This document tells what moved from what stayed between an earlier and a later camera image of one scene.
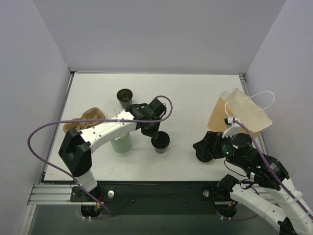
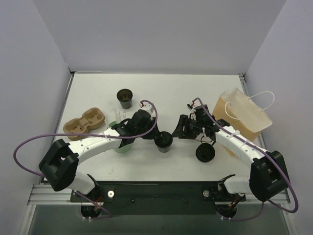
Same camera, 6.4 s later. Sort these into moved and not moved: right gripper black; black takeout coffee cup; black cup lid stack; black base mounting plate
Moved: right gripper black
Not moved: black cup lid stack; black takeout coffee cup; black base mounting plate
